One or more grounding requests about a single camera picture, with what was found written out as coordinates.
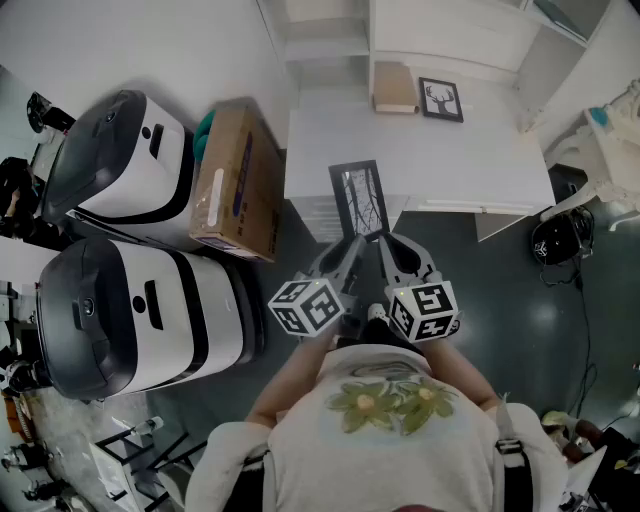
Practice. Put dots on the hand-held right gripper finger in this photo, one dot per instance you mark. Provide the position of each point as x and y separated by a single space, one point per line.
425 267
389 262

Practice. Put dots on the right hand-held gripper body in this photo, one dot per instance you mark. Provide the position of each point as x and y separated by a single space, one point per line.
425 310

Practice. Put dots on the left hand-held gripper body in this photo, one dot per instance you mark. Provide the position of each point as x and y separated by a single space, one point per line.
306 307

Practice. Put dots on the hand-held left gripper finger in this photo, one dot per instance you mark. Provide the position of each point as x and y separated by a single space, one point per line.
356 260
325 260

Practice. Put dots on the black framed tree picture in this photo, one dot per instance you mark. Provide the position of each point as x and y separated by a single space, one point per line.
361 200

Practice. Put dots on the person's left forearm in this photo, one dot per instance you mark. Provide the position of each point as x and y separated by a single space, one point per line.
295 372

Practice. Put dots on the person's right forearm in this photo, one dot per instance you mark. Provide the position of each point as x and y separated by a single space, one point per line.
462 372

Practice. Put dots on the white table top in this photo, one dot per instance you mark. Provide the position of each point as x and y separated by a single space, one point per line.
450 160

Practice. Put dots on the white shelf unit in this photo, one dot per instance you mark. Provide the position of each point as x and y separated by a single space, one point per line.
480 35

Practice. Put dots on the person's white shoe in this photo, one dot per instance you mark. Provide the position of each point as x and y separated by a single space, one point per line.
376 312

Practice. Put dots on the brown cardboard box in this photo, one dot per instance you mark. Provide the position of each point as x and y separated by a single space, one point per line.
240 180

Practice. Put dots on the black round device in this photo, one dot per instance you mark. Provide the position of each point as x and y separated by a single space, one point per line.
560 237

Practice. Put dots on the person's flower print shirt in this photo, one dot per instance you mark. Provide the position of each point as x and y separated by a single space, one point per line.
380 450

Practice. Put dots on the white and black robot machine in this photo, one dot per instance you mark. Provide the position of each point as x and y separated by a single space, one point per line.
150 310
125 160

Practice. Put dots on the teal round object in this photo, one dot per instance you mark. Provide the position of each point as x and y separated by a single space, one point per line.
201 137

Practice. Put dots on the tan wooden box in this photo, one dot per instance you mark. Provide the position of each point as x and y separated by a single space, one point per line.
394 87

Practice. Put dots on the clear plastic bottle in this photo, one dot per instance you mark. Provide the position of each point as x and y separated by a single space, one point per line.
148 425

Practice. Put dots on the black folding stand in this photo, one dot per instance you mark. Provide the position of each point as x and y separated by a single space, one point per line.
150 452

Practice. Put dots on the black framed deer picture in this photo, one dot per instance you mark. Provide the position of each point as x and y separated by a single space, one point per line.
441 100

